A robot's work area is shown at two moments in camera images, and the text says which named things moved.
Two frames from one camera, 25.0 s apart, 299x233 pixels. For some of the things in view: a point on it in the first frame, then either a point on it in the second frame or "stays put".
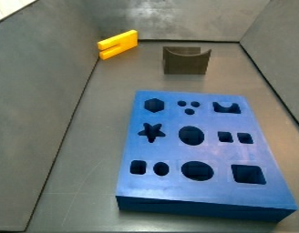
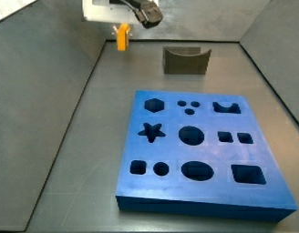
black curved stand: [184, 60] stays put
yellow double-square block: [118, 45] -> [122, 35]
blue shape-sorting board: [196, 159] stays put
